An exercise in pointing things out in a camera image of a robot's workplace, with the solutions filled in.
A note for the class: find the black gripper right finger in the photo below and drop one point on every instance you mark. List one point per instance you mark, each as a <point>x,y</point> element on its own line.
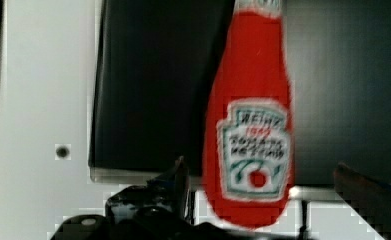
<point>369,197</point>

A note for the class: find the silver black toaster oven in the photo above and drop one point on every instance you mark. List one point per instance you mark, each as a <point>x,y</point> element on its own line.
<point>164,65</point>

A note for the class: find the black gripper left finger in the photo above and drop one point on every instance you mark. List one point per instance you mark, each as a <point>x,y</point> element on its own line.
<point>168,190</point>

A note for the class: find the red ketchup bottle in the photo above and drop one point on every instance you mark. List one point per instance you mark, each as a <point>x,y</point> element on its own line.
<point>248,153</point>

